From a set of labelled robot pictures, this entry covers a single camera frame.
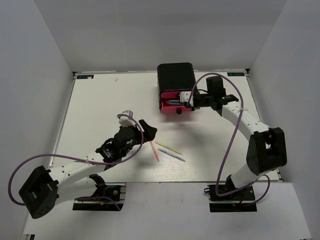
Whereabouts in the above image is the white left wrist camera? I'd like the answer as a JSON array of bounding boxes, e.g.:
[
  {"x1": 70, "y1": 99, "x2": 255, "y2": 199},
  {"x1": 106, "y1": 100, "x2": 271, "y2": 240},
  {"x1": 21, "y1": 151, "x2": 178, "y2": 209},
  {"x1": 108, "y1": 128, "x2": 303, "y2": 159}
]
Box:
[{"x1": 117, "y1": 110, "x2": 136, "y2": 127}]

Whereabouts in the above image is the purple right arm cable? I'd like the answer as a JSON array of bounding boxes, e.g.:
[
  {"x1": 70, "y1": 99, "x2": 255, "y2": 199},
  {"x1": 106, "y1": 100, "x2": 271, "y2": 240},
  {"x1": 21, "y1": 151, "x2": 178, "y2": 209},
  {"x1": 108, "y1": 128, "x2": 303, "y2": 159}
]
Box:
[{"x1": 188, "y1": 72, "x2": 271, "y2": 206}]

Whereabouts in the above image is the light blue utility knife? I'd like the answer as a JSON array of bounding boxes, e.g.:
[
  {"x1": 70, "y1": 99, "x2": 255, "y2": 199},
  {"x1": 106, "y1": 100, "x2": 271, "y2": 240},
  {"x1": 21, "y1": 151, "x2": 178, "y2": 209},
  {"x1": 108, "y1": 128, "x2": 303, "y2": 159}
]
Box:
[{"x1": 166, "y1": 100, "x2": 181, "y2": 105}]

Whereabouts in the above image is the blue label sticker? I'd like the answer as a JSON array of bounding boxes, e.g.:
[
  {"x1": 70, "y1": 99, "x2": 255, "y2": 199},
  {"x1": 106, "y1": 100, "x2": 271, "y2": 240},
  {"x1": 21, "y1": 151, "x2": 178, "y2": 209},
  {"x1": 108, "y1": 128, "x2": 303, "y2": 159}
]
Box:
[
  {"x1": 76, "y1": 74, "x2": 94, "y2": 80},
  {"x1": 227, "y1": 72, "x2": 246, "y2": 77}
]

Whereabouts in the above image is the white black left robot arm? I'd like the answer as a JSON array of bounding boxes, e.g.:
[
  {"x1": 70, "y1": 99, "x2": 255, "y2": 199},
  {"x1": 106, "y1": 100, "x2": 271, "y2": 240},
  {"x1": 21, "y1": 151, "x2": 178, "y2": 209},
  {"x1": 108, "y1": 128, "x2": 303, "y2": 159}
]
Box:
[{"x1": 18, "y1": 119, "x2": 158, "y2": 219}]

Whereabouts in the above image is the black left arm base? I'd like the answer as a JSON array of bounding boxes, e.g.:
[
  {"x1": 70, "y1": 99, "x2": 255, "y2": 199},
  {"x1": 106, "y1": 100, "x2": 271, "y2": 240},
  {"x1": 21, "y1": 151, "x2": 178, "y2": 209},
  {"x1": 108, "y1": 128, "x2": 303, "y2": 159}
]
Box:
[{"x1": 72, "y1": 174, "x2": 126, "y2": 212}]

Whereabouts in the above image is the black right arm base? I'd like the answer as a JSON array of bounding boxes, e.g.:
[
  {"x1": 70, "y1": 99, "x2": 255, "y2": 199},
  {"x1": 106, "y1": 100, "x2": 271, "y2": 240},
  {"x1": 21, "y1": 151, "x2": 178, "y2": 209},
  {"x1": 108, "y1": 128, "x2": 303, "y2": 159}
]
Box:
[{"x1": 203, "y1": 184, "x2": 257, "y2": 213}]

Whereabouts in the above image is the black pink drawer organizer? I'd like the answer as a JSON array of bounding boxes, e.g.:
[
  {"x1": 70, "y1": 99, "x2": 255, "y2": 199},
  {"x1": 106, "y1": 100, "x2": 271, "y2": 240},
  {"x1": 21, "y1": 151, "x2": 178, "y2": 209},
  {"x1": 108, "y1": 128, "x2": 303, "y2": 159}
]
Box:
[{"x1": 157, "y1": 62, "x2": 196, "y2": 115}]

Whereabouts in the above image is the yellow highlighter pen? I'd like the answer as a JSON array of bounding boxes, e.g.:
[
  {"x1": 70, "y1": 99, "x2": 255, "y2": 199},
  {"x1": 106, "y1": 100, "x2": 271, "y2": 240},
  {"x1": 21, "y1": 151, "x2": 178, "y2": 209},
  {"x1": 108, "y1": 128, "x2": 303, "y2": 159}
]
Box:
[{"x1": 155, "y1": 141, "x2": 183, "y2": 155}]

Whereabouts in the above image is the orange highlighter pen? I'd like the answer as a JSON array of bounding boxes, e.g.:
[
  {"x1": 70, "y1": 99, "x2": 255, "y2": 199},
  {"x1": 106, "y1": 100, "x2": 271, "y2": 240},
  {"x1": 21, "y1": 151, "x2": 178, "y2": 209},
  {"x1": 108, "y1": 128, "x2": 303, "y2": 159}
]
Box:
[{"x1": 149, "y1": 141, "x2": 160, "y2": 163}]

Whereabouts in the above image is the blue highlighter pen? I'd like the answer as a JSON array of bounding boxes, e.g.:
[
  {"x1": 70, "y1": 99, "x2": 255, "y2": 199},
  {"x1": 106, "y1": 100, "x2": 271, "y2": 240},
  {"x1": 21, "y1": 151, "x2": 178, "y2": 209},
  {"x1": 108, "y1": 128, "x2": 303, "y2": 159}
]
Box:
[{"x1": 157, "y1": 148, "x2": 186, "y2": 162}]

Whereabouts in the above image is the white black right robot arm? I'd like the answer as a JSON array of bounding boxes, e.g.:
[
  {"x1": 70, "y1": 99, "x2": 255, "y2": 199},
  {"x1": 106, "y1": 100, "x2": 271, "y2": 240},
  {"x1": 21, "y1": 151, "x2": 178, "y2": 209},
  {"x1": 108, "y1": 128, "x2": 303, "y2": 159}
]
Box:
[{"x1": 187, "y1": 72, "x2": 288, "y2": 200}]

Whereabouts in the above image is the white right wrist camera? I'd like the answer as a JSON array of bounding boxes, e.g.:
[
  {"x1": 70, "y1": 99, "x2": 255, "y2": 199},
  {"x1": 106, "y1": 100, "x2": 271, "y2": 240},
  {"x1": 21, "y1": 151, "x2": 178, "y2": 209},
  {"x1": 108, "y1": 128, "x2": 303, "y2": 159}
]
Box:
[{"x1": 179, "y1": 91, "x2": 194, "y2": 107}]

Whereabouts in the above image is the blue label sticker right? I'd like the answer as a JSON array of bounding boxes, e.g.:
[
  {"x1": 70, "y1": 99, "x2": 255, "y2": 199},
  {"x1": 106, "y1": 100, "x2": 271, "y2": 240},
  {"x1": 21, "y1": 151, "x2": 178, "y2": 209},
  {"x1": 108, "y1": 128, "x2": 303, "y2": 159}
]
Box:
[{"x1": 227, "y1": 72, "x2": 246, "y2": 77}]

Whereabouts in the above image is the blue label sticker left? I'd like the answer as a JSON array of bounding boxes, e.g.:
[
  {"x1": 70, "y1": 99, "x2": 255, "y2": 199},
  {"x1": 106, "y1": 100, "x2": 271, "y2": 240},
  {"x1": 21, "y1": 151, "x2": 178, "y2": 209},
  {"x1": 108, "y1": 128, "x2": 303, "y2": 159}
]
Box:
[{"x1": 76, "y1": 74, "x2": 94, "y2": 80}]

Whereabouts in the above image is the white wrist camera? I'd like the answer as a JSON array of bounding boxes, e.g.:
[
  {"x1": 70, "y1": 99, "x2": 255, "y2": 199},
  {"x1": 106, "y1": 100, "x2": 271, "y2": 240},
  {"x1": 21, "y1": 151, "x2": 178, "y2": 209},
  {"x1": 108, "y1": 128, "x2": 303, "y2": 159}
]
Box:
[
  {"x1": 117, "y1": 110, "x2": 136, "y2": 127},
  {"x1": 179, "y1": 91, "x2": 194, "y2": 107}
]

